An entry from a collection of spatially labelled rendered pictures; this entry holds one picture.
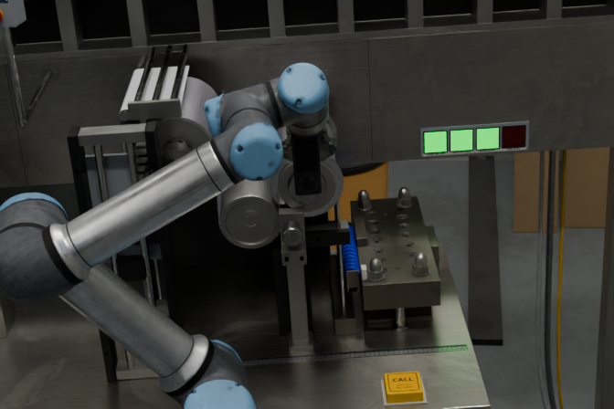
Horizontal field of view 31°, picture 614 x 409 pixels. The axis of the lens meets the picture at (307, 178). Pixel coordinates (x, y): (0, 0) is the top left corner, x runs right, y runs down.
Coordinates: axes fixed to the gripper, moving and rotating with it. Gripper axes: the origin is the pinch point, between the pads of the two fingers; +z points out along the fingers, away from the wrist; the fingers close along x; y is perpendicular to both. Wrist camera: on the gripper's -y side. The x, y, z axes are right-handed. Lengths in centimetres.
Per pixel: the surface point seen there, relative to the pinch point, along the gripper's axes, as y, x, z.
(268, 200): -1.2, 8.7, 22.4
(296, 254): -12.5, 3.7, 23.0
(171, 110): 13.7, 25.5, 6.2
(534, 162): 63, -92, 244
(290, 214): -4.9, 4.4, 20.9
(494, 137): 17, -43, 49
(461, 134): 18, -35, 48
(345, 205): 36, -12, 185
